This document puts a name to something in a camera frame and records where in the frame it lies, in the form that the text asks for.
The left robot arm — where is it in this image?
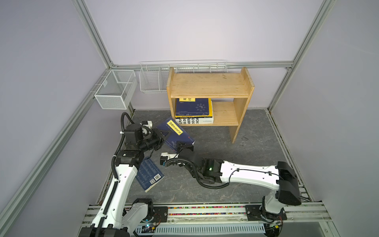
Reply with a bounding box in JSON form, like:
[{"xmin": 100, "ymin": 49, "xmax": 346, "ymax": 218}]
[{"xmin": 79, "ymin": 112, "xmax": 164, "ymax": 237}]

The white wire rack basket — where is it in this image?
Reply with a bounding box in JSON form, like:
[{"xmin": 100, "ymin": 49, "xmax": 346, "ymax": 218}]
[{"xmin": 139, "ymin": 60, "xmax": 228, "ymax": 93}]

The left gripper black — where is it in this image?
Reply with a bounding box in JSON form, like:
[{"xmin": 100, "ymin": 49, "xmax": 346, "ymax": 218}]
[{"xmin": 139, "ymin": 128, "xmax": 171, "ymax": 153}]

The yellow book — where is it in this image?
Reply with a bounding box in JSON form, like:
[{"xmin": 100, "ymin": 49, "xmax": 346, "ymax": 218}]
[{"xmin": 176, "ymin": 98, "xmax": 214, "ymax": 119}]

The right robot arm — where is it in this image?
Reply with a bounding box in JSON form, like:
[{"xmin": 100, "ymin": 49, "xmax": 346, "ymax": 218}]
[{"xmin": 165, "ymin": 145, "xmax": 302, "ymax": 219}]

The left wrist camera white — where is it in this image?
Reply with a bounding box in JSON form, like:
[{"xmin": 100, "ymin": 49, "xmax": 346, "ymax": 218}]
[{"xmin": 140, "ymin": 120, "xmax": 153, "ymax": 129}]

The white slotted cable duct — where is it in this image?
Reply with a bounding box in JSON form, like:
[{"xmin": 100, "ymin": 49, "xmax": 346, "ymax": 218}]
[{"xmin": 135, "ymin": 223, "xmax": 266, "ymax": 237}]

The white mesh box basket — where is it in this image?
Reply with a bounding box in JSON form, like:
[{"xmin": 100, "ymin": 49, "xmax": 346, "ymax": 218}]
[{"xmin": 94, "ymin": 70, "xmax": 138, "ymax": 110}]

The wooden two-tier bookshelf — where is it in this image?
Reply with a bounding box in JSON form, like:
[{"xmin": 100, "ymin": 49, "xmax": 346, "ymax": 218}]
[{"xmin": 166, "ymin": 67, "xmax": 255, "ymax": 143}]

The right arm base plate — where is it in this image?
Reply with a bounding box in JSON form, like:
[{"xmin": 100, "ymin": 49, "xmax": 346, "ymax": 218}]
[{"xmin": 245, "ymin": 204, "xmax": 287, "ymax": 223}]

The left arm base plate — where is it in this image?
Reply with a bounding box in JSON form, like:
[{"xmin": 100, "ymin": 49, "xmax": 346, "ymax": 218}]
[{"xmin": 140, "ymin": 206, "xmax": 168, "ymax": 223}]

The white book black lettering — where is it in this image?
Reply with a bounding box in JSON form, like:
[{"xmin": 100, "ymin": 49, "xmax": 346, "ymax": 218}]
[{"xmin": 175, "ymin": 117, "xmax": 214, "ymax": 124}]

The dark blue book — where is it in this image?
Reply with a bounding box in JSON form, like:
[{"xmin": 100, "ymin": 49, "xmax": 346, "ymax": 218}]
[
  {"xmin": 157, "ymin": 118, "xmax": 195, "ymax": 152},
  {"xmin": 175, "ymin": 98, "xmax": 210, "ymax": 118},
  {"xmin": 136, "ymin": 158, "xmax": 164, "ymax": 192}
]

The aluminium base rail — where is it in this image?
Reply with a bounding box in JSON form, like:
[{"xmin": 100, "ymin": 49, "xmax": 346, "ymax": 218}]
[{"xmin": 81, "ymin": 202, "xmax": 332, "ymax": 227}]

